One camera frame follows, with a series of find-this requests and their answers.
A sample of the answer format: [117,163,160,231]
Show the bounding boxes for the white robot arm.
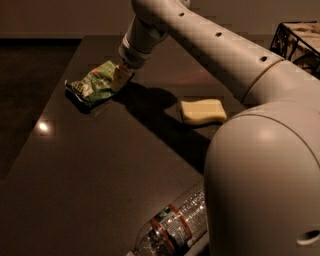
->
[119,0,320,256]

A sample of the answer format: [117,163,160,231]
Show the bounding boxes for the clear plastic water bottle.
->
[125,181,207,256]

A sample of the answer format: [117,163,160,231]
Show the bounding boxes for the green jalapeno chip bag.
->
[64,60,135,109]

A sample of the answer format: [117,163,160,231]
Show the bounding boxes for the yellow sponge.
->
[180,99,227,125]

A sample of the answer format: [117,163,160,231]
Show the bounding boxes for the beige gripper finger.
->
[110,74,128,92]

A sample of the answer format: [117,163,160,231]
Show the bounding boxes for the black wire basket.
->
[270,21,320,79]

